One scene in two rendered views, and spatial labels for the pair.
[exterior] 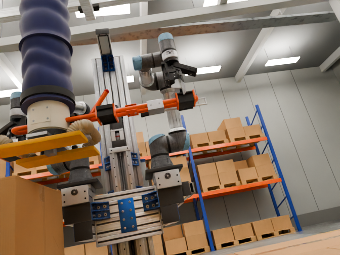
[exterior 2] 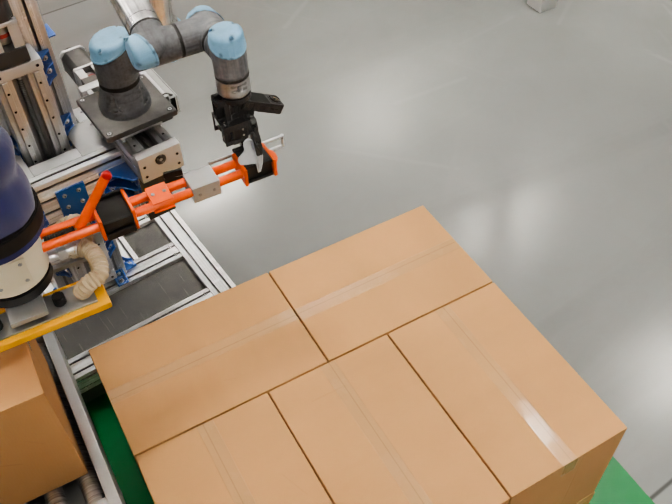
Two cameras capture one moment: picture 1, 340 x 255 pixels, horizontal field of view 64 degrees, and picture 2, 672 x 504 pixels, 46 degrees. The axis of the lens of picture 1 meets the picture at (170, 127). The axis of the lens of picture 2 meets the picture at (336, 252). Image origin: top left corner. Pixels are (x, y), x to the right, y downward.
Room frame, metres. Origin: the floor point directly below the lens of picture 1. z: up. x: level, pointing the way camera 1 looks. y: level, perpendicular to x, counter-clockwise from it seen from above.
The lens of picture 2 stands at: (-0.27, 0.32, 2.47)
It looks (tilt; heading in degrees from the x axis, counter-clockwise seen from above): 48 degrees down; 336
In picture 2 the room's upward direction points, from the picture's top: 1 degrees counter-clockwise
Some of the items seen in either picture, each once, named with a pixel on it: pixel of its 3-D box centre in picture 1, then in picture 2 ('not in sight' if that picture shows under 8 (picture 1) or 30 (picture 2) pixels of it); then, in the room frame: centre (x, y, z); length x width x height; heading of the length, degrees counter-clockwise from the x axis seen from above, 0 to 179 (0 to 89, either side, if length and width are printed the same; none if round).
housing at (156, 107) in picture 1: (155, 107); (202, 183); (1.09, 0.04, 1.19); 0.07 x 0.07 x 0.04; 3
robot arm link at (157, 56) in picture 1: (164, 58); (202, 32); (1.20, -0.05, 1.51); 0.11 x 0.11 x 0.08; 3
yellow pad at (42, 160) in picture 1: (59, 154); not in sight; (1.16, 0.51, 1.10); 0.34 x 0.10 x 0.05; 93
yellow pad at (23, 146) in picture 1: (40, 140); (29, 315); (0.97, 0.50, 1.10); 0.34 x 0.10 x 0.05; 93
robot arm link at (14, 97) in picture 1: (18, 102); not in sight; (1.31, 0.79, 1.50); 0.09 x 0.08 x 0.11; 167
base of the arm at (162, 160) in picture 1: (161, 163); (122, 90); (1.68, 0.10, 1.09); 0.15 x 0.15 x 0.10
